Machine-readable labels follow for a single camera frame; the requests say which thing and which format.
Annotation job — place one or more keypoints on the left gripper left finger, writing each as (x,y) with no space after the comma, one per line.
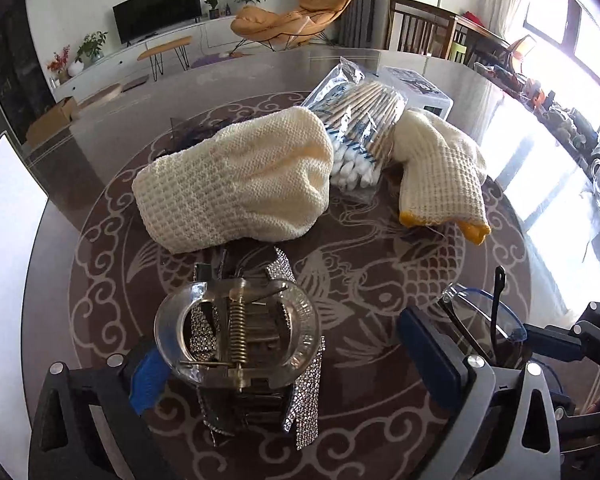
(65,443)

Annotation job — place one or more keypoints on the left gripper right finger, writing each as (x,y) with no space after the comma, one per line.
(501,422)

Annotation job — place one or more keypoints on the clear safety glasses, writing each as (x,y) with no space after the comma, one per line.
(489,326)

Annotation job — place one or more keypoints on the cream glove yellow cuff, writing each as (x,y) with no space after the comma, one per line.
(443,175)

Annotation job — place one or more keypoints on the cream knitted glove large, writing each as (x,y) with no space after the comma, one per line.
(266,179)

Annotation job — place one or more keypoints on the bag of cotton swabs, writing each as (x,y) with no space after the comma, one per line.
(359,112)

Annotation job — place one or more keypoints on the black feather hair accessory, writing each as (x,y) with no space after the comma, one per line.
(188,133)

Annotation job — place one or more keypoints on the white storage box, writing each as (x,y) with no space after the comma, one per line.
(22,203)

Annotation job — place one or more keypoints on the cardboard box on floor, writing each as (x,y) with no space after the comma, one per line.
(53,121)

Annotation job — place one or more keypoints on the white digital clock box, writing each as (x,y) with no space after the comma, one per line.
(418,91)

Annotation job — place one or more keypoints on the red flowers in vase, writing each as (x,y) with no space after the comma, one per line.
(58,65)

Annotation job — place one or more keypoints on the orange topped bench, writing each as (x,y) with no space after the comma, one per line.
(155,55)

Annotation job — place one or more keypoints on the green potted plant left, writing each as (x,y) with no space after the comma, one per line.
(91,46)

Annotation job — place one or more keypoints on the wooden dining chair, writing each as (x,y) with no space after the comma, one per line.
(419,28)

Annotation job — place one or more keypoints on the purple floor mat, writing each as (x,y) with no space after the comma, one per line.
(216,58)

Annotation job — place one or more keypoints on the grey curtain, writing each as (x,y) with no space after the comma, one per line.
(363,24)

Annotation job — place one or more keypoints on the white tv cabinet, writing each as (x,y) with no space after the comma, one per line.
(206,38)

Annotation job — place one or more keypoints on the black flat television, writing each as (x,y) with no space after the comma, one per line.
(136,19)

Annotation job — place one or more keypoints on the orange lounge chair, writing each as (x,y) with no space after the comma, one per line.
(308,20)

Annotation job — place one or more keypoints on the small potted plant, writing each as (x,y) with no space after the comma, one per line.
(213,8)

